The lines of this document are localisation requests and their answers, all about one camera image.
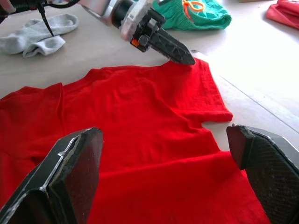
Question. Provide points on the red folded cloth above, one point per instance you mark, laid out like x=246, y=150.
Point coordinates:
x=285, y=11

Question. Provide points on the red t-shirt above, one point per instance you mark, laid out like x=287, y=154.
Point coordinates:
x=144, y=130

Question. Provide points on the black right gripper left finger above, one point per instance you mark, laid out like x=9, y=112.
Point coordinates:
x=70, y=177

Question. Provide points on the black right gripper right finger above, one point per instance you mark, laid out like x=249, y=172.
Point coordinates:
x=271, y=177

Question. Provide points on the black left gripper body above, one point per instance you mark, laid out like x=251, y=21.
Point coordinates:
x=149, y=30

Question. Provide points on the grey sock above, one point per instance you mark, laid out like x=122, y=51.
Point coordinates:
x=63, y=23
x=46, y=46

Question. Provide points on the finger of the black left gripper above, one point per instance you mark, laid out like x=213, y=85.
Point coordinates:
x=180, y=47
x=168, y=54

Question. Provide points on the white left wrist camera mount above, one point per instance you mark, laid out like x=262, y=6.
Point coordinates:
x=130, y=23

